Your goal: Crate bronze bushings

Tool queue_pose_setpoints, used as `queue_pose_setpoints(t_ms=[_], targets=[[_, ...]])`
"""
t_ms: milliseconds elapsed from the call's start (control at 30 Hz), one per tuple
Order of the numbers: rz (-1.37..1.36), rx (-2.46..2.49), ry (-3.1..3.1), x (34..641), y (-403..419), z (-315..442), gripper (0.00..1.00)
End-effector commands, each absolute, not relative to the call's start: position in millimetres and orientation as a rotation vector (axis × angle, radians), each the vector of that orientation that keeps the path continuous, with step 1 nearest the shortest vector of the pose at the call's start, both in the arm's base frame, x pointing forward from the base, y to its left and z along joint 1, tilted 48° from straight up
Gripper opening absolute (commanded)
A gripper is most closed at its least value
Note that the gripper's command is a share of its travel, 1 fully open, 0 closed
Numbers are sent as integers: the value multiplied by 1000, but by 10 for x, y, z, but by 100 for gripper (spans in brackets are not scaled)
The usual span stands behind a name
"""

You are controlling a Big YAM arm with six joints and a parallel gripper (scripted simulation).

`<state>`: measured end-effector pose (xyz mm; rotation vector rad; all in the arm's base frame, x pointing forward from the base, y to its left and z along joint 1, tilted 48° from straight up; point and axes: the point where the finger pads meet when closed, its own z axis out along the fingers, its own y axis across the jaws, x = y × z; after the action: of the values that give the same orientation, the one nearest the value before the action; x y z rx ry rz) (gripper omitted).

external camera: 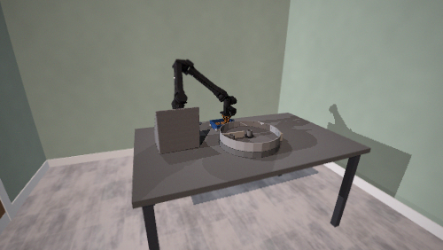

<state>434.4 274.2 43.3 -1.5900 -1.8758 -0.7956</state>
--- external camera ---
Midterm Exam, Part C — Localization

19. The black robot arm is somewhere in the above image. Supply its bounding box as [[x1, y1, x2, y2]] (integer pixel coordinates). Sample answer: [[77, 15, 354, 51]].
[[171, 59, 237, 116]]

